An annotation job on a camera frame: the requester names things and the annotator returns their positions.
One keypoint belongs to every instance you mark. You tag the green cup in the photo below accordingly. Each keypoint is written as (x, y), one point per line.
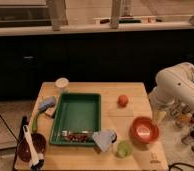
(124, 149)

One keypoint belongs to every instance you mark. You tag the spice bottle rack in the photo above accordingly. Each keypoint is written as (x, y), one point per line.
(183, 123)

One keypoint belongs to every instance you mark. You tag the red snack packet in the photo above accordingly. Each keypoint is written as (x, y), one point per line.
(71, 136)

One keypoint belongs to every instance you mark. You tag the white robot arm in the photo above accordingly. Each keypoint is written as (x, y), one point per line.
(172, 83)

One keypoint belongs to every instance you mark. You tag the white cup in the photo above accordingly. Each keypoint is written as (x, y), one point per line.
(61, 84)

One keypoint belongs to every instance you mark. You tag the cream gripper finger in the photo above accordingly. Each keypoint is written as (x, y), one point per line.
(158, 116)

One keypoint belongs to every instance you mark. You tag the green plastic tray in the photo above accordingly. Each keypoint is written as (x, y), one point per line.
(75, 113)

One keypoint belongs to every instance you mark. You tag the green handled utensil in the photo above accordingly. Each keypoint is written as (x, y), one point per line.
(35, 122)

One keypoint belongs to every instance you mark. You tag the red apple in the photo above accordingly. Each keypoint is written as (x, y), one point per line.
(123, 100)

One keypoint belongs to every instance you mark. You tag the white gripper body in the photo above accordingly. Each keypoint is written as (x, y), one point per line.
(160, 100)

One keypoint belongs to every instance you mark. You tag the light blue cloth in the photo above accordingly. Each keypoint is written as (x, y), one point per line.
(104, 139)

